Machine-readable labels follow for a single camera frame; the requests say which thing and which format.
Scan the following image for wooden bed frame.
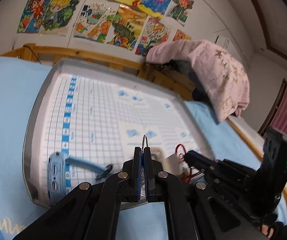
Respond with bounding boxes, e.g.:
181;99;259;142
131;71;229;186
0;43;287;205

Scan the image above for person's hand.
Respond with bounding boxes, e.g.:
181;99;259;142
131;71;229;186
260;183;287;239

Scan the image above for light blue printed bedsheet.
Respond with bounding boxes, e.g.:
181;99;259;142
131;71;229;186
0;57;260;239

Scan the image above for colourful children's drawings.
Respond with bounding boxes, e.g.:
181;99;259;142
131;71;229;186
17;0;194;56

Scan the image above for red string bracelet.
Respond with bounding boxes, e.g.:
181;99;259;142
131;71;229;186
174;143;204;183

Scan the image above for grey shallow cardboard tray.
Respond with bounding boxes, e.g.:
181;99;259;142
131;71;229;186
23;59;214;207

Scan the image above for black camera box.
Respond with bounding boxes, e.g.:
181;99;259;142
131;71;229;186
256;127;287;200

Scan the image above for pink embroidered cloth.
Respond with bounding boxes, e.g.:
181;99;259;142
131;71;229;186
146;40;250;122

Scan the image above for beige hair claw clip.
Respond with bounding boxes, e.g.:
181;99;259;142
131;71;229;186
150;147;182;176

